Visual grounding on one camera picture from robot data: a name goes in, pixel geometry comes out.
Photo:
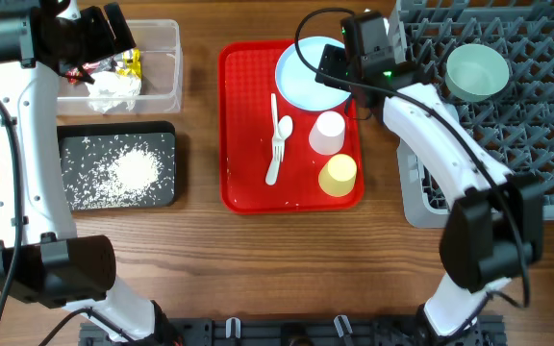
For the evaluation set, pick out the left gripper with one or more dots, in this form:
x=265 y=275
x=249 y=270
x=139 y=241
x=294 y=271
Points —
x=105 y=44

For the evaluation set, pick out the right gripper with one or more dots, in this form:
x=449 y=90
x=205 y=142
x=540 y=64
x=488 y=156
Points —
x=334 y=60

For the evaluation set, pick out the red snack wrapper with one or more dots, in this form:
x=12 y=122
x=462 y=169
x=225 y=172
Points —
x=81 y=74

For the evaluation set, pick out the white napkin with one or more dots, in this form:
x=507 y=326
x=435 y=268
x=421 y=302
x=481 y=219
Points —
x=110 y=90

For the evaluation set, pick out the yellow snack wrapper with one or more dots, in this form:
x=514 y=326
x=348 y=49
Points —
x=128 y=63

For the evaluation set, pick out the light blue plate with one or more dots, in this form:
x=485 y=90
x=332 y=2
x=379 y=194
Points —
x=296 y=82

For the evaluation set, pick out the mint green bowl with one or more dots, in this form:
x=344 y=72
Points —
x=475 y=72

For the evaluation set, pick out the white rice pile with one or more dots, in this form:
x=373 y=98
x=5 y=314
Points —
x=123 y=170

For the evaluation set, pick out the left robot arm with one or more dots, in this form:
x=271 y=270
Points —
x=42 y=258

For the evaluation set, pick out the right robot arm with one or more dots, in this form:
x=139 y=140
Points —
x=494 y=231

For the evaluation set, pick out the clear plastic waste bin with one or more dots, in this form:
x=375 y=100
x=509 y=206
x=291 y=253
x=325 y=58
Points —
x=161 y=60

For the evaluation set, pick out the grey dishwasher rack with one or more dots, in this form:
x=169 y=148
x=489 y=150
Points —
x=515 y=125

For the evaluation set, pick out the white plastic cup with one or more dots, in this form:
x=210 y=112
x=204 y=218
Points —
x=328 y=133

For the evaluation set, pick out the white plastic spoon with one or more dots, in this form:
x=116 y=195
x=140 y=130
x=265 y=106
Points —
x=285 y=127

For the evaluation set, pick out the yellow plastic cup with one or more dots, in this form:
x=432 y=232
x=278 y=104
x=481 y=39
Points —
x=338 y=176

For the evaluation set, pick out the white plastic fork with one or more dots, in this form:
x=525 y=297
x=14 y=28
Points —
x=278 y=144

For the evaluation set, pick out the red serving tray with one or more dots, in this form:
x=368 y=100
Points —
x=247 y=90

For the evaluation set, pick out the black plastic tray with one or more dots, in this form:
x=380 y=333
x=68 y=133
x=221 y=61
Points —
x=118 y=168

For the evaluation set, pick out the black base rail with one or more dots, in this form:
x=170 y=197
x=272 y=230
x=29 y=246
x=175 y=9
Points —
x=277 y=331

